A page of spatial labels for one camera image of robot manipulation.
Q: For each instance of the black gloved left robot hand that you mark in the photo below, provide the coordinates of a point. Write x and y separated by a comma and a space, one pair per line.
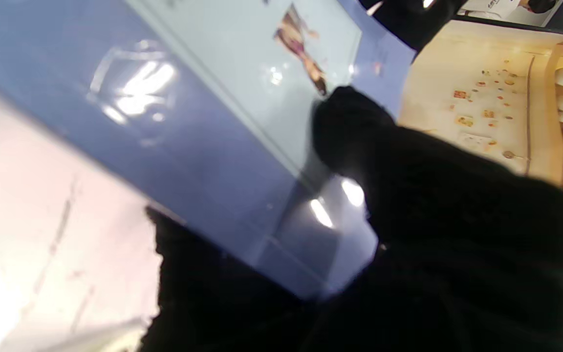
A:
413, 22

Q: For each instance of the light blue paperback book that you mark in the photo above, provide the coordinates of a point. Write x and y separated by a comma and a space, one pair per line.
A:
188, 122

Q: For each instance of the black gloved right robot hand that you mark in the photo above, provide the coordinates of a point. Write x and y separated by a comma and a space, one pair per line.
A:
457, 269

